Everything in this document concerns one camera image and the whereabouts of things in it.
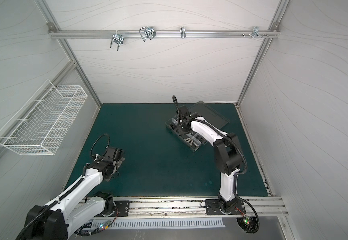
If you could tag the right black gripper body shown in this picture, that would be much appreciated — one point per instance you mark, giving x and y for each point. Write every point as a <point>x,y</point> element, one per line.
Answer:
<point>179,126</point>

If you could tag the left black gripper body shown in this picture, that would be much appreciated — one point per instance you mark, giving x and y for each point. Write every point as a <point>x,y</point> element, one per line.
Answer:
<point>118,163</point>

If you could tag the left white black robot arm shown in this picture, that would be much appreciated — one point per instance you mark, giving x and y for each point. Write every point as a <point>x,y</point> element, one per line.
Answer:
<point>64,216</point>

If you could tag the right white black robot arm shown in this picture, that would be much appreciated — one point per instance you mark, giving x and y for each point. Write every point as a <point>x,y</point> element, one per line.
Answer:
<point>228,155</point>

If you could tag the clear plastic compartment organizer box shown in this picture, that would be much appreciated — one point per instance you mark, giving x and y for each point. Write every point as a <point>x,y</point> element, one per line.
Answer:
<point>205,121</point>

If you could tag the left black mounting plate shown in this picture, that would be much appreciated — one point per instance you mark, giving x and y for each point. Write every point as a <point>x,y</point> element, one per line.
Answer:
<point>121,208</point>

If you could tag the black mounting plate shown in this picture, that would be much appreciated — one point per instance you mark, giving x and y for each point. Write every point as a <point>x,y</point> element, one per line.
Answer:
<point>121,208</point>
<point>216,207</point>

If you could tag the green table mat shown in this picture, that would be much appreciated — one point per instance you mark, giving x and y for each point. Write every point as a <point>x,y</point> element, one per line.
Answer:
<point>157,163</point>

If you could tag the middle metal U-bolt clamp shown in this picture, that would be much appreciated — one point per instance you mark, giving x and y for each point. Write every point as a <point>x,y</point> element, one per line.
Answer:
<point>147,33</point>

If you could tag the metal u-bolt clamp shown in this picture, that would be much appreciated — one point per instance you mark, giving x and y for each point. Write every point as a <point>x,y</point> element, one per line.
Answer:
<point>147,33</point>
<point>117,40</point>

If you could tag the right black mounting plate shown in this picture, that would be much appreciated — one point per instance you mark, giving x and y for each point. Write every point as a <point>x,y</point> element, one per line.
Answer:
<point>216,207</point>

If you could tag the left metal U-bolt clamp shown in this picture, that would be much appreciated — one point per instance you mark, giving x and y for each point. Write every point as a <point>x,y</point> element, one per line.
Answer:
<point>117,40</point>

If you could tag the white slotted cable duct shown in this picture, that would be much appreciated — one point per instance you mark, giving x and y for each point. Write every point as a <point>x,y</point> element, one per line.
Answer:
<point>178,223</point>

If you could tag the white wire basket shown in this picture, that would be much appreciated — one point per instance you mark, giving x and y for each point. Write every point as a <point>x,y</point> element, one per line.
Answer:
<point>39,127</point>

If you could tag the small metal bracket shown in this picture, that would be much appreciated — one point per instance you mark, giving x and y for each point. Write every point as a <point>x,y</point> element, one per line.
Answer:
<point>183,32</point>

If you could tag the right metal bracket with bolts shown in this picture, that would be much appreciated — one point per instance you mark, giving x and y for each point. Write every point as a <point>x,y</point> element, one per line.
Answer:
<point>255,34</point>

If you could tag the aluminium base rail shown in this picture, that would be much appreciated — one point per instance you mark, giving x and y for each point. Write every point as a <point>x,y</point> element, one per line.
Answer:
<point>185,207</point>

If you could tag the horizontal aluminium top rail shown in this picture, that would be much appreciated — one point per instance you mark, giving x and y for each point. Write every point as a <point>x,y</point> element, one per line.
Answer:
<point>161,34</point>

